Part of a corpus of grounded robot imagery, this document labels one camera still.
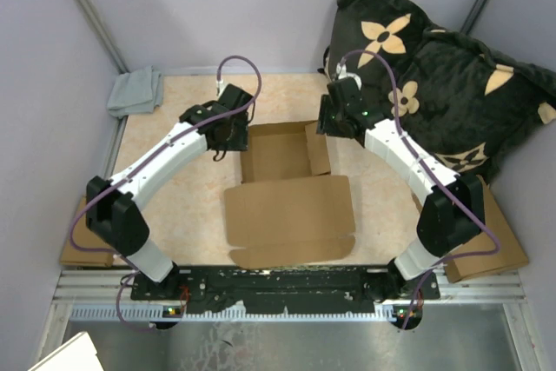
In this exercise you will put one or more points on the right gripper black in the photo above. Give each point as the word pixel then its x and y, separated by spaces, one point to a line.
pixel 325 126

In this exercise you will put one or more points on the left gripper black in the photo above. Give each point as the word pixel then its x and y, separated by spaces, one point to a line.
pixel 241 142

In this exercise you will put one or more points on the brown cardboard box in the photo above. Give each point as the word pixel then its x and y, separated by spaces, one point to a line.
pixel 289 208

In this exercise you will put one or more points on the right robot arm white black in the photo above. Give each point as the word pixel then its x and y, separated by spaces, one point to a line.
pixel 451 206

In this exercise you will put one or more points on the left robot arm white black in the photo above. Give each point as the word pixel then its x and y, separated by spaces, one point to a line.
pixel 114 206

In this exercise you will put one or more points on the folded cardboard box left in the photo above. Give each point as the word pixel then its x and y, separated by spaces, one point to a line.
pixel 83 237

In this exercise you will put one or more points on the grey folded cloth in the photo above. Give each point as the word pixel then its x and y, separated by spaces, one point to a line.
pixel 137 92

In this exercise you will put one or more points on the black floral plush pillow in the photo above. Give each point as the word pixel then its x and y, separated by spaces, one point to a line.
pixel 464 103

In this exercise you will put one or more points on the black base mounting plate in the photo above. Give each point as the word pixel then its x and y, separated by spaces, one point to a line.
pixel 317 289

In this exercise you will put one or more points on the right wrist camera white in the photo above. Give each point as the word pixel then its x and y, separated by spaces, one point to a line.
pixel 341 73

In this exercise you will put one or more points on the aluminium rail frame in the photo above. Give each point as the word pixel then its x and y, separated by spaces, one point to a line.
pixel 104 294

